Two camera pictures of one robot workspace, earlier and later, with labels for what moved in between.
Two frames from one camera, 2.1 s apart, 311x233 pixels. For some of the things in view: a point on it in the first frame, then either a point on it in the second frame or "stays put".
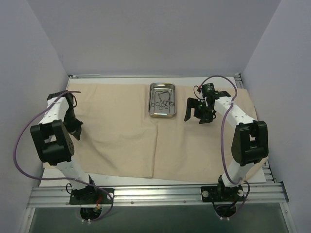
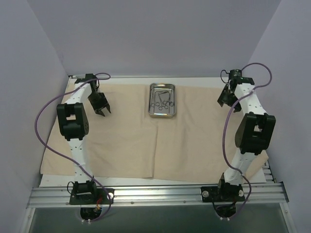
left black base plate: (91, 195) stays put
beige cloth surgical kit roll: (118, 138) stays put
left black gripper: (75, 124) → (101, 107)
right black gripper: (197, 111) → (225, 96)
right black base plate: (219, 193) stays put
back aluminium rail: (153, 76) stays put
